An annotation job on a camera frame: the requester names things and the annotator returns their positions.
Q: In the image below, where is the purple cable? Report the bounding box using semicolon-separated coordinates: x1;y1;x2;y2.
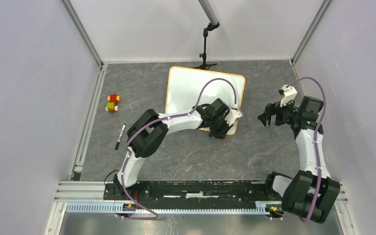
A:
285;76;327;224
117;77;242;220

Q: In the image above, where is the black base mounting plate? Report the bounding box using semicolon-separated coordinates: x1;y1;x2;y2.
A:
103;180;296;210

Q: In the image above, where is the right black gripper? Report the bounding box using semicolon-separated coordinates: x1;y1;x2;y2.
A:
258;96;301;127

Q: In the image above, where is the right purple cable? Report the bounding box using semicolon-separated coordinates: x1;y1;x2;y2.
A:
285;76;327;224

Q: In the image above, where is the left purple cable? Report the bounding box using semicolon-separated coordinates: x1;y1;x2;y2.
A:
117;77;242;220

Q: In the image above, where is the colourful toy block car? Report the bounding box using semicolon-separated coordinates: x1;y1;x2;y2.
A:
105;93;121;114

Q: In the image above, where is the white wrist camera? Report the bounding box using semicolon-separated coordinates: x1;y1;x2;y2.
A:
225;109;243;126
279;85;297;107

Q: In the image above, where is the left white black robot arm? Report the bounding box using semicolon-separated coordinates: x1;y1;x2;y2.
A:
113;98;243;200

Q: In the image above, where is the grey camera boom pole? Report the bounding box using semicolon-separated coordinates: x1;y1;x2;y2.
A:
198;0;219;25

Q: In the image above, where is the black tripod camera stand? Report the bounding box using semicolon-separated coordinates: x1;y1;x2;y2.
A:
193;22;220;70

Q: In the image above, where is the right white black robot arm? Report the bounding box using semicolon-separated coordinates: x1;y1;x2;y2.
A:
258;96;340;224

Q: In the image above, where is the yellow framed whiteboard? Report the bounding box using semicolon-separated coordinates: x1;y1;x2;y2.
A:
163;66;245;135

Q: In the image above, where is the slotted aluminium cable rail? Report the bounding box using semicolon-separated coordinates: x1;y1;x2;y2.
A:
66;201;281;216

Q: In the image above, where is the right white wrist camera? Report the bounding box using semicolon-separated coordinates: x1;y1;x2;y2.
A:
279;85;297;107

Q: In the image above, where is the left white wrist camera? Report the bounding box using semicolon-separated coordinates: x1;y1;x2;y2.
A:
225;109;243;126

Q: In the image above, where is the black whiteboard marker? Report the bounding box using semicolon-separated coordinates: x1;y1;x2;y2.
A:
114;124;126;150

